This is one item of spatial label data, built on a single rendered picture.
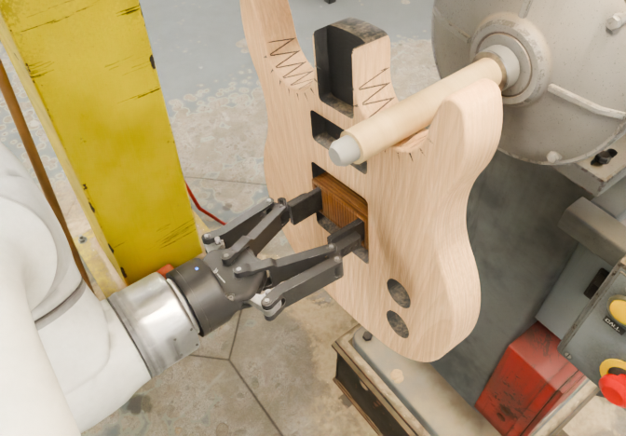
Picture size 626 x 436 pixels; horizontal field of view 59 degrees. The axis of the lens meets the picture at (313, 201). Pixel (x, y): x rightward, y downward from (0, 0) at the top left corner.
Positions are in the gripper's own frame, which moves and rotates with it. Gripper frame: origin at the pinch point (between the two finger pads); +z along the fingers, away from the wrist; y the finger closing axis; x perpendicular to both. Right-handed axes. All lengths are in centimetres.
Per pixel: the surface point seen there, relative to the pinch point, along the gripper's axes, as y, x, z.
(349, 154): 8.7, 15.6, -4.6
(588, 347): 25.0, -15.0, 16.8
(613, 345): 27.3, -11.9, 16.7
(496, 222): -0.6, -23.3, 34.1
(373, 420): -20, -104, 21
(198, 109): -170, -82, 52
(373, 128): 8.3, 16.6, -1.5
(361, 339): -27, -76, 24
